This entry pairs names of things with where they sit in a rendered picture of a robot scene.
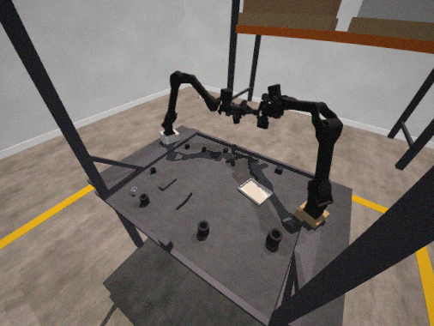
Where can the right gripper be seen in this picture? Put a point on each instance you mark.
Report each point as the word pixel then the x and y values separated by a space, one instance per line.
pixel 265 113

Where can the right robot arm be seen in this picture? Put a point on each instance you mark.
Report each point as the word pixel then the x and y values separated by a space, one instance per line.
pixel 327 133

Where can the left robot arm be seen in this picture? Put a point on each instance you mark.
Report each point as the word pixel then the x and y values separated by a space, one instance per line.
pixel 178 77

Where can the white shallow rectangular tray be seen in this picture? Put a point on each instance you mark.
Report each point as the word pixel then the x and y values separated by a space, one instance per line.
pixel 255 191

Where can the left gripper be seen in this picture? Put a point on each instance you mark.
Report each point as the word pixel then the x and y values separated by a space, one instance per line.
pixel 238 108

